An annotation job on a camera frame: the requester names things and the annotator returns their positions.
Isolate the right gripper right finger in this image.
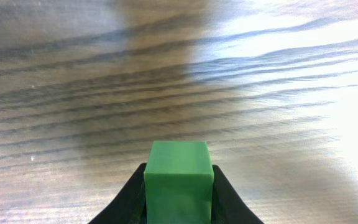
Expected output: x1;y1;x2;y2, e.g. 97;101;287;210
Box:
210;164;265;224

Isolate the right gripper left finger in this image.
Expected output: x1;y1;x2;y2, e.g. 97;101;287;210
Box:
87;162;148;224

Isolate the green cube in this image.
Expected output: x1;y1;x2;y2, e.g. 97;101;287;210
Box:
143;140;215;224

